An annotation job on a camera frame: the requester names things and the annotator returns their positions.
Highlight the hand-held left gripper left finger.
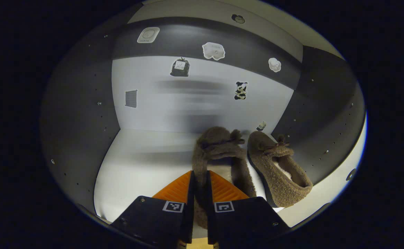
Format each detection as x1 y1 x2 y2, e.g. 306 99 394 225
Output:
110 170 195 248

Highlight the grey white shoe cabinet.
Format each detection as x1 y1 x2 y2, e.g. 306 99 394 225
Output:
39 0 368 240

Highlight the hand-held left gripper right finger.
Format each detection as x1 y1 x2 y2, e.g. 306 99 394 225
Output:
206 170 291 248

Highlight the brown fuzzy shoe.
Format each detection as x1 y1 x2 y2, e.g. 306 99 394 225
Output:
191 126 258 231
247 130 314 208

